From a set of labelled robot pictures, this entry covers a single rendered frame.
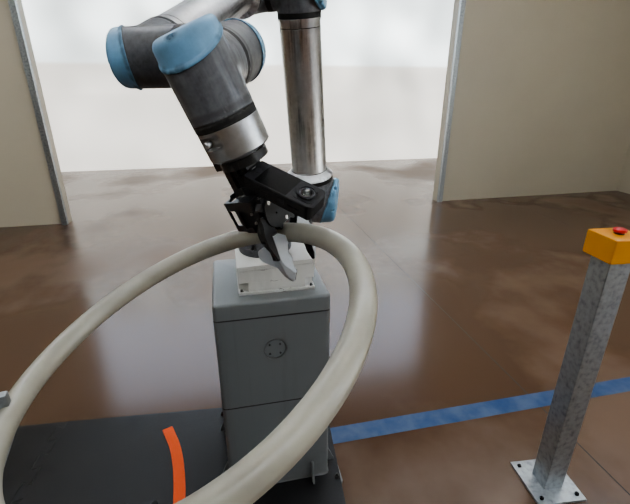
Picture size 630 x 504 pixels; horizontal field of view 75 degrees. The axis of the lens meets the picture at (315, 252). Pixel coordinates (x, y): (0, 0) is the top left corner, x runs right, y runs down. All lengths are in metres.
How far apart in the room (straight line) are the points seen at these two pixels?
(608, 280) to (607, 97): 6.04
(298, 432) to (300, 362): 1.18
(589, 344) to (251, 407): 1.19
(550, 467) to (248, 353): 1.26
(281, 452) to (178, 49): 0.44
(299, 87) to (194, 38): 0.70
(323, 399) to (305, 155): 1.00
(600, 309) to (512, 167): 5.17
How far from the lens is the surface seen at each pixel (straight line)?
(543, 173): 7.05
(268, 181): 0.58
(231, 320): 1.39
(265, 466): 0.34
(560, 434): 1.91
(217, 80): 0.55
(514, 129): 6.57
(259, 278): 1.39
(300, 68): 1.21
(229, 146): 0.56
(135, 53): 0.72
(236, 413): 1.63
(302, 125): 1.24
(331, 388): 0.35
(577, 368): 1.74
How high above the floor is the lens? 1.50
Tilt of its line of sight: 22 degrees down
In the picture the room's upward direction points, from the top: straight up
